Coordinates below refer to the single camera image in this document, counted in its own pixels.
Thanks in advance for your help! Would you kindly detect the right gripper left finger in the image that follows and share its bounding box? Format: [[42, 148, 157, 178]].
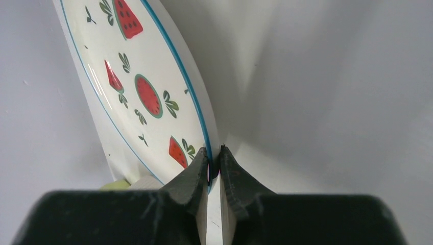
[[13, 148, 208, 244]]

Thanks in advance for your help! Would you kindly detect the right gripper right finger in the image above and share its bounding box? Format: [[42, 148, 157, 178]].
[[219, 145, 407, 244]]

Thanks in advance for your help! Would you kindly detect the watermelon pattern round plate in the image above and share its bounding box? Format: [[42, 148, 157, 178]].
[[55, 1, 220, 183]]

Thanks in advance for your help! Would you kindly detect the yellow mug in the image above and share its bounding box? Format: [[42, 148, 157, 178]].
[[99, 179, 131, 191]]

